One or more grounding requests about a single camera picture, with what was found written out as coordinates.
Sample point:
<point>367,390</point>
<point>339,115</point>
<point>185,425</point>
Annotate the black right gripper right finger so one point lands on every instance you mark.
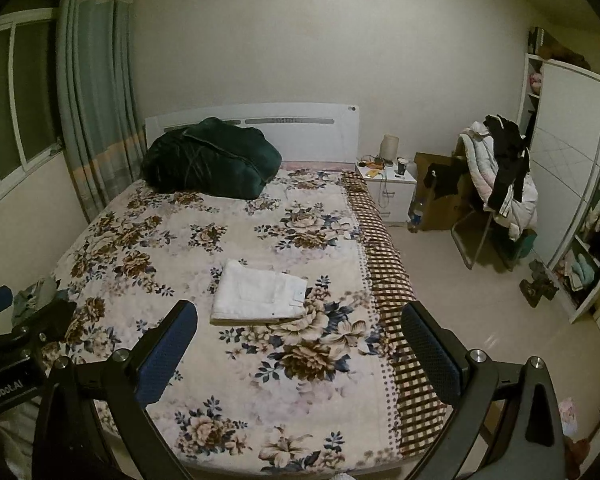
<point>511,406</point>

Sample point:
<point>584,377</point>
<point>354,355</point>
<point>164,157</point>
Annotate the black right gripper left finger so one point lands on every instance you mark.
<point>69,442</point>

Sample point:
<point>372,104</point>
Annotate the white pants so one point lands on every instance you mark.
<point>246,295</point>

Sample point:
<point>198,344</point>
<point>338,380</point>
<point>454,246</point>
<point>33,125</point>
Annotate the dark shoes on floor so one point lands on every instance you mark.
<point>540,286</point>

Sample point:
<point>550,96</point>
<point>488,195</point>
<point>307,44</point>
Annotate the floral brown checkered blanket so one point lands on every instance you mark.
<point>298,365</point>

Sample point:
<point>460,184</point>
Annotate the white framed window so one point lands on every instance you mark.
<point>29,118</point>

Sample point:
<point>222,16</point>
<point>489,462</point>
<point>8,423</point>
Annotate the brown cardboard box by nightstand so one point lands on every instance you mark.
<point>443,190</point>

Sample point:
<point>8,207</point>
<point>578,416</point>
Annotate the grey-green striped curtain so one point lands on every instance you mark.
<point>103,135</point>

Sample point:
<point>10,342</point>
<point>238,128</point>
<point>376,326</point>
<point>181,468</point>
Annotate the folding chair with clothes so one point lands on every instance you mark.
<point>478,227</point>

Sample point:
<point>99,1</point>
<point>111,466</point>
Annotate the white bedside table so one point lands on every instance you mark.
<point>391,192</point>

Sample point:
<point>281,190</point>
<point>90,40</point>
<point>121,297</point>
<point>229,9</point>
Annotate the dark green jacket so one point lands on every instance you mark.
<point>212,157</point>

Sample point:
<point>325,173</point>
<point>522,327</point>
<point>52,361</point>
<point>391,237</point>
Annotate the white puffer jacket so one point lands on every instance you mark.
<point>517,211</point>

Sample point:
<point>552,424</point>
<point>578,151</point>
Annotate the small white table lamp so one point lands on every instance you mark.
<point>389,148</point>

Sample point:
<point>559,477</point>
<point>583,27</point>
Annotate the pink striped pillow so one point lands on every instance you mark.
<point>318,166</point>

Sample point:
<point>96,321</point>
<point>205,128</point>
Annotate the white sliding door wardrobe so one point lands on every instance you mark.
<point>560,110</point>

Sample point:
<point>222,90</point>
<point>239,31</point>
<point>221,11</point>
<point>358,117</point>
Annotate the white bed headboard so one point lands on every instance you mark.
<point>301,132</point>

